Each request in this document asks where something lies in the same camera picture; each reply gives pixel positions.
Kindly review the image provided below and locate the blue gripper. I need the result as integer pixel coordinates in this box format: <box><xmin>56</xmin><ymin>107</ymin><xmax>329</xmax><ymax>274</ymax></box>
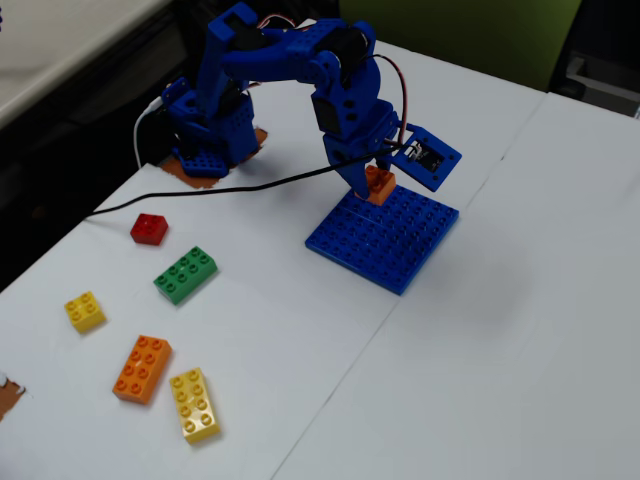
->
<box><xmin>310</xmin><ymin>84</ymin><xmax>401</xmax><ymax>201</ymax></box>

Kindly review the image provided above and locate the orange two-by-two block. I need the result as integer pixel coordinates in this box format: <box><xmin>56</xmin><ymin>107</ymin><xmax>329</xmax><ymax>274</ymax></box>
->
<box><xmin>363</xmin><ymin>165</ymin><xmax>397</xmax><ymax>206</ymax></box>

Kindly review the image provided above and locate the green two-by-four block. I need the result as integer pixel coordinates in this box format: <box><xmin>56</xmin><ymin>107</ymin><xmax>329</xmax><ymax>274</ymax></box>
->
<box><xmin>152</xmin><ymin>245</ymin><xmax>219</xmax><ymax>305</ymax></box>

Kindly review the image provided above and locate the red two-by-two block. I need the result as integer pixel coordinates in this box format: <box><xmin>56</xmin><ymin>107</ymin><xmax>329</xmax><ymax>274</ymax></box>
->
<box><xmin>129</xmin><ymin>213</ymin><xmax>170</xmax><ymax>246</ymax></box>

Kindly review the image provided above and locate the yellow two-by-four block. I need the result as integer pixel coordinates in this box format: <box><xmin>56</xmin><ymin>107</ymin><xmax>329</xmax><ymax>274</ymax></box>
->
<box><xmin>168</xmin><ymin>367</ymin><xmax>223</xmax><ymax>445</ymax></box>

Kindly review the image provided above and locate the orange two-by-four block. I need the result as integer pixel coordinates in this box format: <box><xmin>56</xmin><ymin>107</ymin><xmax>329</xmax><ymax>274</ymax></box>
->
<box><xmin>111</xmin><ymin>334</ymin><xmax>173</xmax><ymax>405</ymax></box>

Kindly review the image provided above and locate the yellow two-by-two block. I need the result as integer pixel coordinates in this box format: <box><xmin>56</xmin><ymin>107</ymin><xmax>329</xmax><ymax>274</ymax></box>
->
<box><xmin>63</xmin><ymin>290</ymin><xmax>108</xmax><ymax>334</ymax></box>

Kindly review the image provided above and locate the brown cardboard base pad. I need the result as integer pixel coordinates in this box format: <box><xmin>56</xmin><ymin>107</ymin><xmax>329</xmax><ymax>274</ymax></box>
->
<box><xmin>159</xmin><ymin>127</ymin><xmax>269</xmax><ymax>190</ymax></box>

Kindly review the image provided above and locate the white desk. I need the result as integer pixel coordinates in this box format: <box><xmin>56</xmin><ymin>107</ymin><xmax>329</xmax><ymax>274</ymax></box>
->
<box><xmin>0</xmin><ymin>0</ymin><xmax>174</xmax><ymax>131</ymax></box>

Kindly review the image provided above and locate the brown tape patch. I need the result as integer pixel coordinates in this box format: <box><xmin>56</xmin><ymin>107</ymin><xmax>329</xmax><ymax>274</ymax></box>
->
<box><xmin>0</xmin><ymin>372</ymin><xmax>27</xmax><ymax>422</ymax></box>

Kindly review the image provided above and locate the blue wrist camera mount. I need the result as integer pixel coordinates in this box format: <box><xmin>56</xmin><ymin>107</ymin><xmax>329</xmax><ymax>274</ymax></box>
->
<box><xmin>389</xmin><ymin>123</ymin><xmax>464</xmax><ymax>194</ymax></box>

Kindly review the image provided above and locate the blue eight-by-eight base plate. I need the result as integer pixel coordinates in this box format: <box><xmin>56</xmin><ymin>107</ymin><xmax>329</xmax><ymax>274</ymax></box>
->
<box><xmin>304</xmin><ymin>183</ymin><xmax>460</xmax><ymax>297</ymax></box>

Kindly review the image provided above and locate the red black servo wire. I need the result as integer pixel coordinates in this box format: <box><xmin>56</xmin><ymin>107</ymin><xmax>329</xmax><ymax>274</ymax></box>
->
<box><xmin>372</xmin><ymin>53</ymin><xmax>417</xmax><ymax>151</ymax></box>

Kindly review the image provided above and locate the black camera cable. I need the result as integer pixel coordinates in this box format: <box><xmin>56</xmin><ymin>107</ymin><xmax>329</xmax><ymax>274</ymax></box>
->
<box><xmin>84</xmin><ymin>144</ymin><xmax>416</xmax><ymax>219</ymax></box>

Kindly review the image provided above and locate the white cable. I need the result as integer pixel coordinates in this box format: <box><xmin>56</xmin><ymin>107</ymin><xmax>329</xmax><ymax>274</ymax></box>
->
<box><xmin>132</xmin><ymin>97</ymin><xmax>166</xmax><ymax>170</ymax></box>

